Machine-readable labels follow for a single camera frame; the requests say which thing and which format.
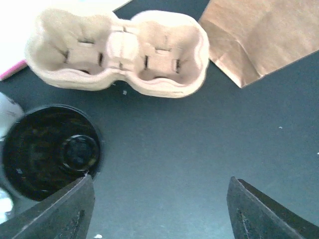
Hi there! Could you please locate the white paper bag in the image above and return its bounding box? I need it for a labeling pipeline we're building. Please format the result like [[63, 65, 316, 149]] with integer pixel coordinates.
[[0, 60, 27, 81]]

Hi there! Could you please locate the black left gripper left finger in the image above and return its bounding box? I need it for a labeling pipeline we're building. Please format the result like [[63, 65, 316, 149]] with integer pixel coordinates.
[[0, 175, 95, 239]]

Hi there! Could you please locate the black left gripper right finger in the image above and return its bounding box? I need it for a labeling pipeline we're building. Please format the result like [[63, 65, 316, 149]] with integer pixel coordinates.
[[226, 177, 319, 239]]

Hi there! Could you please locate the brown pulp cup carrier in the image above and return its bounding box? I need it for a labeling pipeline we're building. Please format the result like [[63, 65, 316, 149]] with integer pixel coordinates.
[[25, 2, 209, 98]]

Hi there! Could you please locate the brown paper bag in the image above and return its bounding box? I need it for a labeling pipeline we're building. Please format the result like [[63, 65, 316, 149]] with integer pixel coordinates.
[[199, 0, 319, 88]]

